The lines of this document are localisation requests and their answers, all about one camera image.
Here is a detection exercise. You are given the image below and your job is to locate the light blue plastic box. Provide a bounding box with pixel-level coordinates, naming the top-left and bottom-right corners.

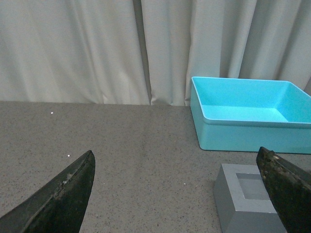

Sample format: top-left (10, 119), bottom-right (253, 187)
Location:
top-left (190, 77), bottom-right (311, 154)

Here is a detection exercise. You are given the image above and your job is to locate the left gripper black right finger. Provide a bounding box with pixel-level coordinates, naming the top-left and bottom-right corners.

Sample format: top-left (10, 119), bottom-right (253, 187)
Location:
top-left (256, 147), bottom-right (311, 233)

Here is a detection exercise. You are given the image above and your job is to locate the white pleated curtain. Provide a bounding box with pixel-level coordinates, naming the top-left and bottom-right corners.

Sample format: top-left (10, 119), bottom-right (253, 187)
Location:
top-left (0, 0), bottom-right (311, 106)

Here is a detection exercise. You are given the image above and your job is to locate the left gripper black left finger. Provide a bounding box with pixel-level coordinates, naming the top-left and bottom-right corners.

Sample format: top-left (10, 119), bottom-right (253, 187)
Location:
top-left (0, 150), bottom-right (95, 233)

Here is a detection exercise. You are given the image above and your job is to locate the gray block with square recess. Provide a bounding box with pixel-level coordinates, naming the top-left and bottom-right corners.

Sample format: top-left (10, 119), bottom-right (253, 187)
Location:
top-left (213, 164), bottom-right (286, 233)

